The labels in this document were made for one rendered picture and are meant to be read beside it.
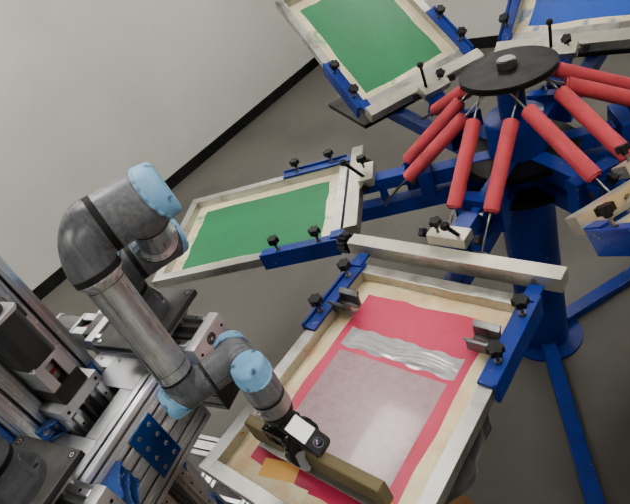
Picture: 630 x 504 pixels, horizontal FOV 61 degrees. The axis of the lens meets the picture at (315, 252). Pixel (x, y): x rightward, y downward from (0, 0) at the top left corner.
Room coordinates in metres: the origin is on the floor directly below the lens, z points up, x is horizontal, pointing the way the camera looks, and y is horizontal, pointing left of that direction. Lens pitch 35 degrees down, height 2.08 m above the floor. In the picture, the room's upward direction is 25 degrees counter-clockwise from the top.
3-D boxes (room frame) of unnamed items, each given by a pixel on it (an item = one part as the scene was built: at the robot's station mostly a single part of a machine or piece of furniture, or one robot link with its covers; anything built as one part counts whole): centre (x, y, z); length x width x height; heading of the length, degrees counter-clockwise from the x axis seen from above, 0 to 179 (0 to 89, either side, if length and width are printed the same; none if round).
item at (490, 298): (0.92, 0.01, 0.97); 0.79 x 0.58 x 0.04; 129
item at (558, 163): (1.58, -0.81, 0.99); 0.82 x 0.79 x 0.12; 129
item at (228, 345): (0.87, 0.26, 1.30); 0.11 x 0.11 x 0.08; 18
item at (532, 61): (1.58, -0.81, 0.68); 0.40 x 0.40 x 1.35
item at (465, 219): (1.27, -0.43, 1.02); 0.17 x 0.06 x 0.05; 129
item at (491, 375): (0.85, -0.35, 0.97); 0.30 x 0.05 x 0.07; 129
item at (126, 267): (1.23, 0.50, 1.42); 0.13 x 0.12 x 0.14; 108
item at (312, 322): (1.29, 0.00, 0.97); 0.30 x 0.05 x 0.07; 129
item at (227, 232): (1.91, 0.03, 1.05); 1.08 x 0.61 x 0.23; 69
